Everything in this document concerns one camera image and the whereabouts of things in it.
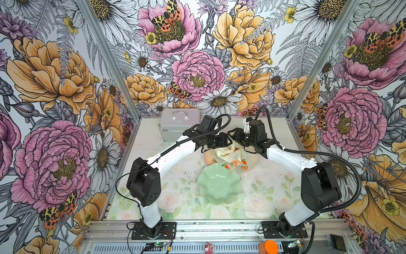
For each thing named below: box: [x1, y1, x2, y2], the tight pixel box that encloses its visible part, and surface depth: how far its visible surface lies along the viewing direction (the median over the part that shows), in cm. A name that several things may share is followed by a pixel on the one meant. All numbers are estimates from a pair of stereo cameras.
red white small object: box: [204, 242, 216, 254], surface depth 67 cm
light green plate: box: [197, 162, 242, 205], surface depth 89 cm
